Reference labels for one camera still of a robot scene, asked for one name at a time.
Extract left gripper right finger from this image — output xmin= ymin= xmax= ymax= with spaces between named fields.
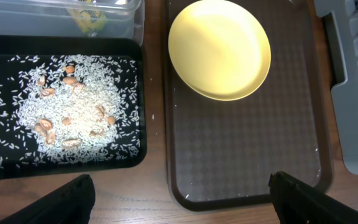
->
xmin=268 ymin=171 xmax=358 ymax=224

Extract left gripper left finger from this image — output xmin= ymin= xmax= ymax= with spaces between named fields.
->
xmin=0 ymin=174 xmax=96 ymax=224

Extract rice leftovers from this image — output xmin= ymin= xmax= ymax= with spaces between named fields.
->
xmin=0 ymin=54 xmax=141 ymax=171

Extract yellow plate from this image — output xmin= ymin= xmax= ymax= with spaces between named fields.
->
xmin=168 ymin=0 xmax=272 ymax=101

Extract orange green snack wrapper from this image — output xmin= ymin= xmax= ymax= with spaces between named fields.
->
xmin=67 ymin=8 xmax=107 ymax=37

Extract grey dishwasher rack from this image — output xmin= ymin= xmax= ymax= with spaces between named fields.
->
xmin=314 ymin=0 xmax=358 ymax=175

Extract brown serving tray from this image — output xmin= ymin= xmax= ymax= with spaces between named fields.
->
xmin=163 ymin=0 xmax=333 ymax=212

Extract black tray bin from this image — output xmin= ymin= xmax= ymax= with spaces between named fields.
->
xmin=0 ymin=35 xmax=147 ymax=179

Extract clear plastic bin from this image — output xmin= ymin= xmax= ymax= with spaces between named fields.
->
xmin=0 ymin=0 xmax=145 ymax=45

